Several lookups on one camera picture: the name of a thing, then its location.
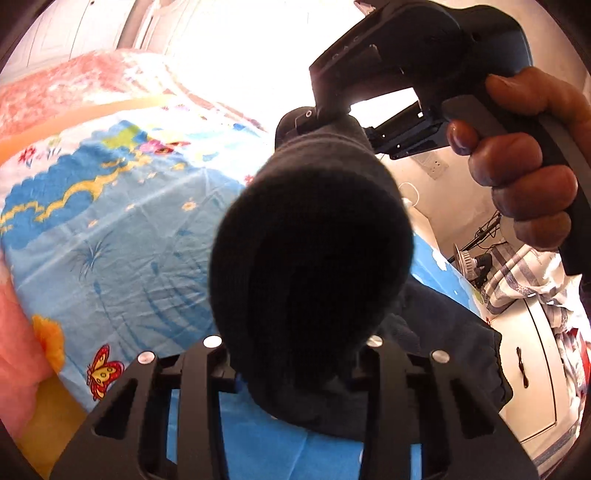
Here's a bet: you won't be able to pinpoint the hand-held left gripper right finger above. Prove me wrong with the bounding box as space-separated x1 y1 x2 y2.
360 336 539 480

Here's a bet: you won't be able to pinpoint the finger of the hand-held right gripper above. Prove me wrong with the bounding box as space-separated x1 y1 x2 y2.
276 107 322 151

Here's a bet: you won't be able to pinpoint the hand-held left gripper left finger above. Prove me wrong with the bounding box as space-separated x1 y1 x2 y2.
50 336 241 480

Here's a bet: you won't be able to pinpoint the black pants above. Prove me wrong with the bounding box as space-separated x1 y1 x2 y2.
209 113 514 439

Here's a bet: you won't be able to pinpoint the person's right hand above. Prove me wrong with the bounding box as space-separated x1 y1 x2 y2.
447 67 591 253

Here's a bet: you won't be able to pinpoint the round white lamp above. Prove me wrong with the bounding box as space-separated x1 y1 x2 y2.
454 246 496 281

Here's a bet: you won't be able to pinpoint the blue cartoon printed bed sheet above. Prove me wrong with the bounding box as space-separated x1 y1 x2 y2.
0 48 488 480

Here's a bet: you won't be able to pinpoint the plaid cloth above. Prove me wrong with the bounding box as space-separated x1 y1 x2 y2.
482 242 591 333

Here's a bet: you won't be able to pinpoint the black tripod stand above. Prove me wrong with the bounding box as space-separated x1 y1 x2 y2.
462 211 505 252

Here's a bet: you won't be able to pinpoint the pink blanket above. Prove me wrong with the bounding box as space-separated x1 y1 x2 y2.
0 258 49 439

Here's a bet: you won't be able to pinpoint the white wardrobe doors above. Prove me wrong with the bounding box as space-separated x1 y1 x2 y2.
7 0 137 68

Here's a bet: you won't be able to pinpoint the grey wall socket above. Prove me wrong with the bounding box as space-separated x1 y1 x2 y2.
418 154 450 182

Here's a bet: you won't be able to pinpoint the white charger with cable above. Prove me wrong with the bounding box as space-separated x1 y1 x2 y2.
396 181 422 209

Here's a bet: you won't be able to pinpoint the white cabinet with black handle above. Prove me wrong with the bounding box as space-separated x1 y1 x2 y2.
482 295 585 464

